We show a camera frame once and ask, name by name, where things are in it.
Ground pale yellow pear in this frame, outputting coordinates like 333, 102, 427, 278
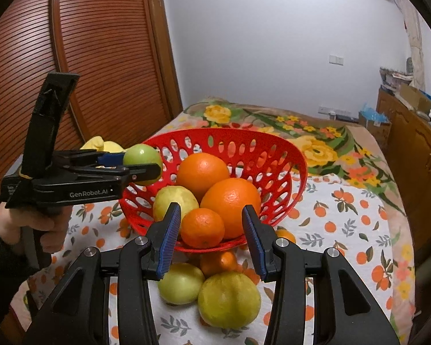
153, 186, 200, 223

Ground yellow-green pear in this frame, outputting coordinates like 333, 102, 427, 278
157, 262, 206, 304

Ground yellow lemon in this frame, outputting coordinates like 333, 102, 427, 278
197, 272, 262, 329

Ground wall socket strip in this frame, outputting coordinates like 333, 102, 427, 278
319, 106, 358, 121

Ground open cardboard box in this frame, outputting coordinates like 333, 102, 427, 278
399, 84, 431, 112

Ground patterned white curtain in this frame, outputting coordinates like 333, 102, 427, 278
390, 0, 426, 90

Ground person's left forearm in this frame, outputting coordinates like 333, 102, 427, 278
0, 201, 40, 335

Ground small tangerine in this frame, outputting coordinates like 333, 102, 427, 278
200, 251, 238, 278
180, 208, 226, 249

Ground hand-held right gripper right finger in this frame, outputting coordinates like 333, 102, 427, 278
241, 205, 399, 345

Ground small green apple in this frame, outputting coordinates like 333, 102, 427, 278
123, 144, 163, 185

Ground cardboard box with blue bags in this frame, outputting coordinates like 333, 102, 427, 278
358, 102, 392, 141

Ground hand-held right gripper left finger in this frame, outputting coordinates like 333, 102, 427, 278
22, 202, 182, 345

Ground large orange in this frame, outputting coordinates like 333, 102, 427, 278
176, 153, 231, 202
200, 179, 262, 239

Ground pile of folded cloths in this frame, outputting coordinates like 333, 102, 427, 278
379, 66, 415, 90

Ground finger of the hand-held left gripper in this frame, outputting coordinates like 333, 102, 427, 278
54, 149, 130, 169
57, 163, 162, 189

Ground red perforated plastic basket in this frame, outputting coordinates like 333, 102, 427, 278
118, 128, 307, 253

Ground floral blanket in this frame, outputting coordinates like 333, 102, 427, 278
172, 96, 417, 345

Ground person's left hand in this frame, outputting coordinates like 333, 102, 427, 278
0, 201, 70, 254

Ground brown louvered wooden wardrobe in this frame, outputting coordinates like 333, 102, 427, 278
0, 0, 184, 202

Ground wooden sideboard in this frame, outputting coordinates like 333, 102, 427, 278
375, 88, 431, 223

